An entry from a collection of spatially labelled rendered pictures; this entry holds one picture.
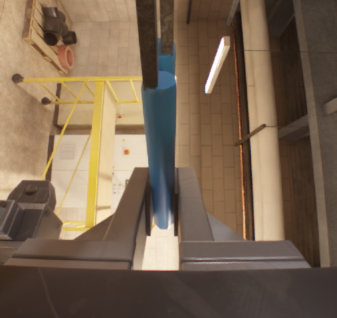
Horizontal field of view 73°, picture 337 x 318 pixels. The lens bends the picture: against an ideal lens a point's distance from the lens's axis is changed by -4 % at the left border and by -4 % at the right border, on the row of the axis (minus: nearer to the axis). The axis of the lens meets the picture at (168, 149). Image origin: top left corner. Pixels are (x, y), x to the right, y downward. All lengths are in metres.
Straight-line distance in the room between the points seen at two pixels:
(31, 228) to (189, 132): 4.21
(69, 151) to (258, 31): 3.44
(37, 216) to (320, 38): 3.76
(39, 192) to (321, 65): 3.51
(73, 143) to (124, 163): 0.92
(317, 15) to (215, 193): 3.08
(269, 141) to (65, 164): 3.14
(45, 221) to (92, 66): 4.92
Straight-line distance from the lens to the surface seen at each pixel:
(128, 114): 4.15
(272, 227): 3.19
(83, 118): 4.34
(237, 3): 5.07
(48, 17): 4.30
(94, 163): 2.88
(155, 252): 4.41
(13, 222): 0.26
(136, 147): 3.90
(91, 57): 5.25
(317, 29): 3.89
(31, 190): 0.36
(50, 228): 0.28
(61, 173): 4.20
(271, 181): 3.16
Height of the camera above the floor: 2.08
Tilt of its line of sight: level
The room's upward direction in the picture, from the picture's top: 90 degrees clockwise
